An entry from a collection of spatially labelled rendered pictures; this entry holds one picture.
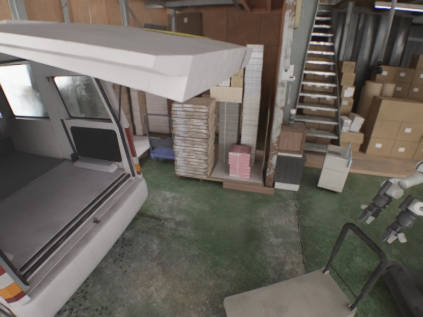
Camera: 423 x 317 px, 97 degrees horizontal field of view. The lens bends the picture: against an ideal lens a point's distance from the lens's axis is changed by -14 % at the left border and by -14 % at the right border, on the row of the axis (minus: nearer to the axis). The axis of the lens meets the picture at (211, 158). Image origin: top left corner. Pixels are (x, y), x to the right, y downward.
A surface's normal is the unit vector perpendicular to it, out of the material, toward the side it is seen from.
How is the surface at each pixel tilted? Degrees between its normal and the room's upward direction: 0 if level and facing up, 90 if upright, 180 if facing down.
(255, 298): 0
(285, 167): 90
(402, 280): 0
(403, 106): 90
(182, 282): 0
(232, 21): 90
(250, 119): 90
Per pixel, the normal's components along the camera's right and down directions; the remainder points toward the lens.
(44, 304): 0.94, 0.10
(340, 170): -0.50, 0.40
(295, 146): -0.22, 0.46
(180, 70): 0.70, 0.53
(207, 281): 0.00, -0.88
